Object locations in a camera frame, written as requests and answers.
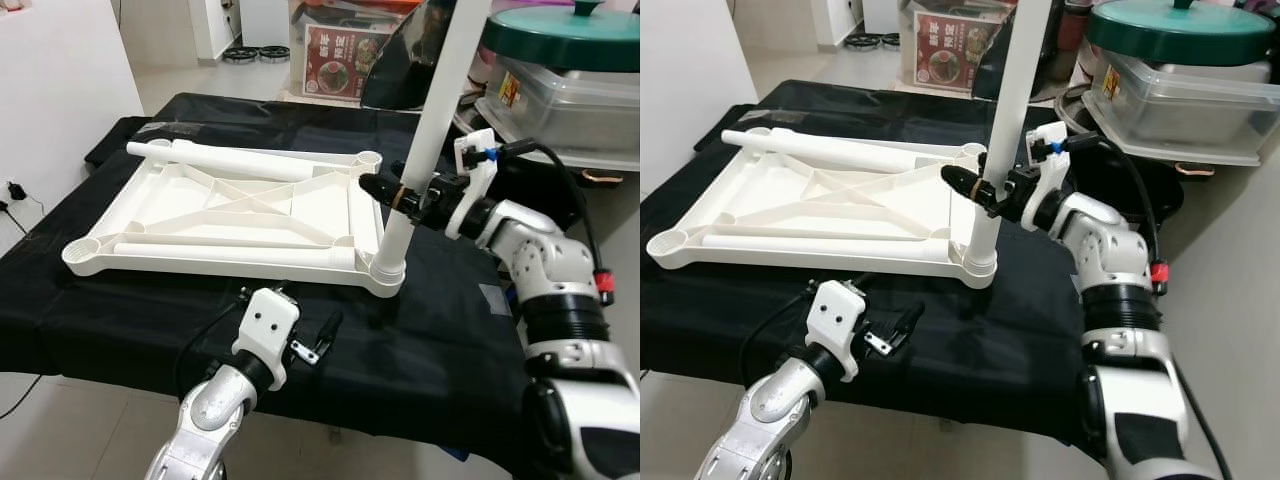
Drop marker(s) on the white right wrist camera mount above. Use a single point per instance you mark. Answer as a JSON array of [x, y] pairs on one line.
[[1050, 175], [475, 180]]

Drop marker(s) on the black table cloth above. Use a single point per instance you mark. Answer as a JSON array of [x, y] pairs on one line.
[[420, 340], [1000, 340]]

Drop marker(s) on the grey tape patch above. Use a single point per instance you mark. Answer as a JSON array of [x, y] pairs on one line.
[[496, 298]]

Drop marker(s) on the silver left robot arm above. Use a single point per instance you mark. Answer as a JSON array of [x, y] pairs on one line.
[[760, 410], [205, 410]]

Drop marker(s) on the green round pot lid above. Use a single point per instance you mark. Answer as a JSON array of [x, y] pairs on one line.
[[560, 40], [1180, 35]]

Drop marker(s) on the clear storage box orange lid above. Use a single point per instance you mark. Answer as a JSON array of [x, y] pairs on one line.
[[908, 50], [297, 50]]

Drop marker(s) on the black shiny plastic bag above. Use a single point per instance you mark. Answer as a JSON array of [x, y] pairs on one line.
[[410, 60], [988, 75]]

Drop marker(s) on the yellow rubber band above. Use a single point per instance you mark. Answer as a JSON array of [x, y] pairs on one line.
[[987, 192], [399, 196]]

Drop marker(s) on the clear tape strip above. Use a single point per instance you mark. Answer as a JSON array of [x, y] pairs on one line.
[[780, 117], [155, 128]]

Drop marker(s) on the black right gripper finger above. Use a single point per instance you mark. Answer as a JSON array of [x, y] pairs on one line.
[[962, 180], [380, 188]]

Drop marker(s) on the black wall plug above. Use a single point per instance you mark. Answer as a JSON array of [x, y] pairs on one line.
[[15, 190]]

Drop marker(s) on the white plastic table top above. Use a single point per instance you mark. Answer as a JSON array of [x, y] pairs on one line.
[[200, 215], [800, 205]]

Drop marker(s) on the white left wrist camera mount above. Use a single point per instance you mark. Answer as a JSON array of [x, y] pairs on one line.
[[835, 315], [265, 320]]

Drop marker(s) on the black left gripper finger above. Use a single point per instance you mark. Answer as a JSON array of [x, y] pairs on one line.
[[331, 325], [912, 317]]

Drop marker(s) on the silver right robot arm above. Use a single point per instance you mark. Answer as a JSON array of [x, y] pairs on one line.
[[1100, 250], [545, 260]]

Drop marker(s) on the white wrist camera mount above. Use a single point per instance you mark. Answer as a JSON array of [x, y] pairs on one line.
[[1050, 175], [475, 180], [265, 320], [835, 315]]

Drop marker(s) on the red food poster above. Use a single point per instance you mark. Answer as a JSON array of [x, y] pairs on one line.
[[950, 55], [340, 65]]

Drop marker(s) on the clear plastic storage container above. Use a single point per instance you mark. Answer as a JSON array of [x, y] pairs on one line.
[[1180, 105], [570, 110]]

